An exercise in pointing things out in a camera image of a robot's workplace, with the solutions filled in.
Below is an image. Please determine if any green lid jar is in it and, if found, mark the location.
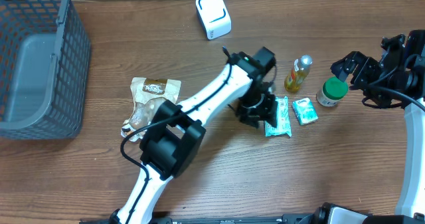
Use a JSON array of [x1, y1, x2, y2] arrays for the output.
[[316, 77, 349, 107]]

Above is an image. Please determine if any teal snack bar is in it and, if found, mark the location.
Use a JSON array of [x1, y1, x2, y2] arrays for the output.
[[264, 96, 292, 138]]

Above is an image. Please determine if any teal Kleenex tissue pack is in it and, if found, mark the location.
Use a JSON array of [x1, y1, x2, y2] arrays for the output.
[[292, 98, 318, 126]]

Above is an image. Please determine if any yellow liquid bottle silver cap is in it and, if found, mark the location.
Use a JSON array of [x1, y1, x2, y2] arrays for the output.
[[284, 55, 313, 93]]

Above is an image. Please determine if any brown snack pouch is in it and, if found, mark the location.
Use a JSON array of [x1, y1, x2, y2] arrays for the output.
[[121, 77, 181, 138]]

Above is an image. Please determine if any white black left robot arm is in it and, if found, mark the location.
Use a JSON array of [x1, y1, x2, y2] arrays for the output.
[[108, 47, 278, 223]]

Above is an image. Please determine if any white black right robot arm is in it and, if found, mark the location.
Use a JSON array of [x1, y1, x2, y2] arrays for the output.
[[307, 29, 424, 224]]

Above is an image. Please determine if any white barcode scanner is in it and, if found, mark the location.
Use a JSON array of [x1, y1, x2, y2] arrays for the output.
[[195, 0, 232, 40]]

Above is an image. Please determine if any dark grey plastic basket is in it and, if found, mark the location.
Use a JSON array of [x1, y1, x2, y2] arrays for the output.
[[1, 0, 91, 140]]

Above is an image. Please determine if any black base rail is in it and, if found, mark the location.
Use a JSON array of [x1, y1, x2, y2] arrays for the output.
[[79, 212, 376, 224]]

